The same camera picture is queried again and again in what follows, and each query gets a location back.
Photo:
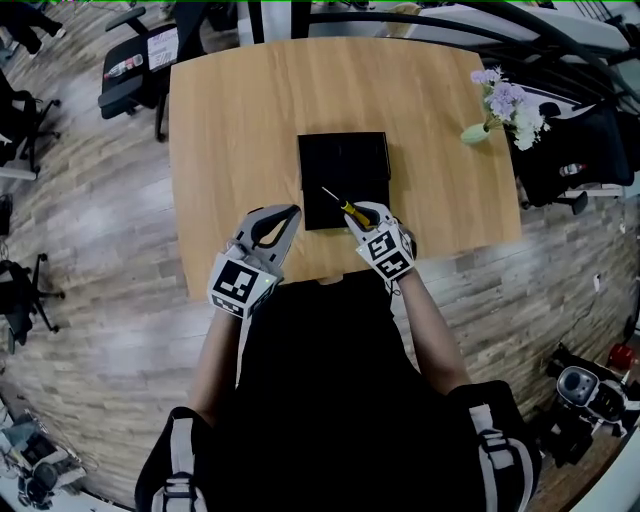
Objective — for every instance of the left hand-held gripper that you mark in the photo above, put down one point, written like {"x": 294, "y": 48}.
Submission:
{"x": 240, "y": 285}

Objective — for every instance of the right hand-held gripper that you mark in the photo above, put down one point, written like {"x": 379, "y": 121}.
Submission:
{"x": 387, "y": 257}

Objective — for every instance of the yellow and black screwdriver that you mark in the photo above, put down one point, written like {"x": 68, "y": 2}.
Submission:
{"x": 356, "y": 211}

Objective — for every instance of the black box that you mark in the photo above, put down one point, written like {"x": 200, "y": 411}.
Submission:
{"x": 340, "y": 160}

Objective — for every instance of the person's left forearm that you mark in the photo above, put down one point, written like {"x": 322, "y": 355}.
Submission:
{"x": 215, "y": 370}

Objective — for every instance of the person's right forearm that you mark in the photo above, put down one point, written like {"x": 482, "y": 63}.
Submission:
{"x": 430, "y": 330}

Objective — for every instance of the pale green vase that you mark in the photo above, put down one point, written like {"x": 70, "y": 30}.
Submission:
{"x": 473, "y": 135}

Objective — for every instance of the person's black shirt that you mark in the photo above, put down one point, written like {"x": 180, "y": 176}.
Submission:
{"x": 340, "y": 400}

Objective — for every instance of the purple and white flower bouquet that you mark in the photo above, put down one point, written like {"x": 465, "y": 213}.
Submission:
{"x": 515, "y": 105}

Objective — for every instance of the black office chair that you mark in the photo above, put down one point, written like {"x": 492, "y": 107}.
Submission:
{"x": 125, "y": 95}
{"x": 20, "y": 300}
{"x": 20, "y": 130}
{"x": 585, "y": 150}

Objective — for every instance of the white printed paper sheet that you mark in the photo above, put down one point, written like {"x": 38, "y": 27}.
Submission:
{"x": 162, "y": 50}

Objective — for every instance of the small white floor object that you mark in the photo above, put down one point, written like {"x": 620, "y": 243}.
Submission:
{"x": 597, "y": 281}

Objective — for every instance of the grey and black device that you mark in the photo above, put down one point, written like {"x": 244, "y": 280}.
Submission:
{"x": 575, "y": 395}

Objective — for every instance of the red round object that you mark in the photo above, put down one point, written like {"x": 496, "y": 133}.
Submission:
{"x": 622, "y": 356}

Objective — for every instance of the cluttered equipment desk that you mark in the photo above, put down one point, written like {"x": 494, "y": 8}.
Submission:
{"x": 35, "y": 465}

